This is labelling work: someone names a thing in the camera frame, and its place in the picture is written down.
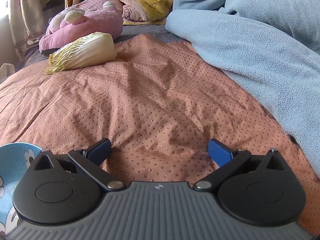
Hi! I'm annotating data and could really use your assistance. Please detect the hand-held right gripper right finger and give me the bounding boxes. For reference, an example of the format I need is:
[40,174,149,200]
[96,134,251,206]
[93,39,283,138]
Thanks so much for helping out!
[194,138,288,192]

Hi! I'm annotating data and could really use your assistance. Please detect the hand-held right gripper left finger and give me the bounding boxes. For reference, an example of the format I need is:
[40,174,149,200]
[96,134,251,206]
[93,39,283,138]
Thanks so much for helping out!
[34,138,124,192]

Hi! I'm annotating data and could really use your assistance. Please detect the blue cartoon tiger plate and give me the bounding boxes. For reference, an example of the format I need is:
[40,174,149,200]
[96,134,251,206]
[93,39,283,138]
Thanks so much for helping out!
[0,142,43,230]

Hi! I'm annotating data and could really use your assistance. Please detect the pink dotted bedspread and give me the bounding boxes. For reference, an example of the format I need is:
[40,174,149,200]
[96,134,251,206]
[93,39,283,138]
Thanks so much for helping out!
[0,34,320,235]

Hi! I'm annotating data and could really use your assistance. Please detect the napa cabbage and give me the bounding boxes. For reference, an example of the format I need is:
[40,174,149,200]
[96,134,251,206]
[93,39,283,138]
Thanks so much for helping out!
[45,32,118,75]

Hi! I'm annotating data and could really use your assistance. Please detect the light blue fleece blanket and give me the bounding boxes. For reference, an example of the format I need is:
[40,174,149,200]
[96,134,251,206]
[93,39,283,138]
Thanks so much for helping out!
[165,0,320,175]

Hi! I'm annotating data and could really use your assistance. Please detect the white paper bag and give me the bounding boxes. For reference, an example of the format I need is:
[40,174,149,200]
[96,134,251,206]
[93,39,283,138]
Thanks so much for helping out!
[0,64,15,84]

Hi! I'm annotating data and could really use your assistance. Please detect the pink plush toy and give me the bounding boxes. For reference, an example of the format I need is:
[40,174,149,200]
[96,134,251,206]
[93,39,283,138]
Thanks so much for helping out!
[39,0,124,55]

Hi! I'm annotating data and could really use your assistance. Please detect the pink printed garment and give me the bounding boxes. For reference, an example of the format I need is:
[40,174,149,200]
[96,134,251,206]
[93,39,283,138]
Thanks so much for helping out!
[122,4,144,22]

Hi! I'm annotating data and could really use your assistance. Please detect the yellow hooded plush blanket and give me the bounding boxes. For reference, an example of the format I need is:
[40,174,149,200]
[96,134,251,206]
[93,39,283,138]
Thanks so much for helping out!
[112,0,173,26]

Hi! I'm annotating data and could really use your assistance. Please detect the beige floral curtain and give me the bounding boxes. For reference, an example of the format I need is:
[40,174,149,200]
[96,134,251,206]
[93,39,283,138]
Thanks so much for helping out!
[7,0,47,63]

